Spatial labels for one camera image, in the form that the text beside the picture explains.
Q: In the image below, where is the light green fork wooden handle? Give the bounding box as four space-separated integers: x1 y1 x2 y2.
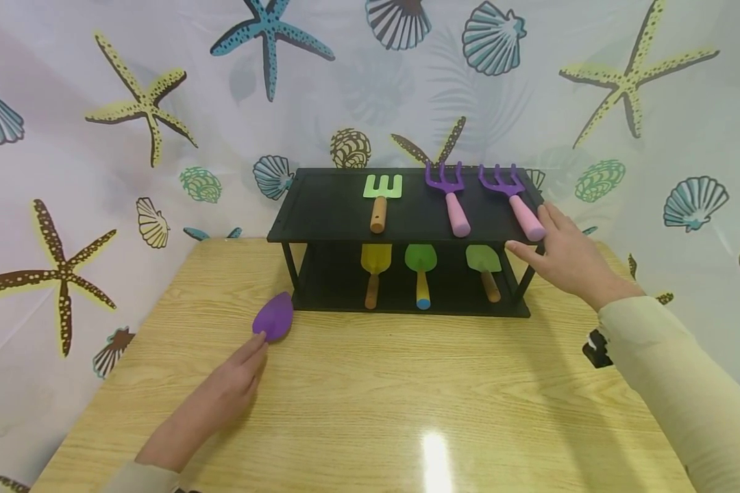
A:
362 174 404 235

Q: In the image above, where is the person's right forearm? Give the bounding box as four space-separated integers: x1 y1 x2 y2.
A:
597 295 740 493

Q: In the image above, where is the yellow trowel wooden handle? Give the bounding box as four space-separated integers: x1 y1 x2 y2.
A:
360 244 393 310

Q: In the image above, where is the person's right hand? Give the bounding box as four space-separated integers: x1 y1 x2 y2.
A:
504 202 647 313

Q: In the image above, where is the purple rake pink handle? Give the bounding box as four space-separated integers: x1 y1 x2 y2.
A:
478 164 547 242
424 161 472 239

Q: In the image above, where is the purple trowel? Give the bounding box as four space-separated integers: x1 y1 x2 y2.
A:
251 291 295 343

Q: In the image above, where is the person's left hand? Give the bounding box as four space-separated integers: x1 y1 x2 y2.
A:
135 333 270 474

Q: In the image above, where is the black two-tier shelf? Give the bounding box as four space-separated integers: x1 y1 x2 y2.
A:
266 167 547 319

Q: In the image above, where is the green trowel yellow blue handle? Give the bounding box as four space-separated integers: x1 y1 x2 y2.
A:
404 244 438 311

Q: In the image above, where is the green trowel wooden handle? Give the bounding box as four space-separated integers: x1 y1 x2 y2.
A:
465 244 504 304

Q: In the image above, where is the black wrist band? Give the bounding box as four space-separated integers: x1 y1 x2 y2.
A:
582 329 613 369

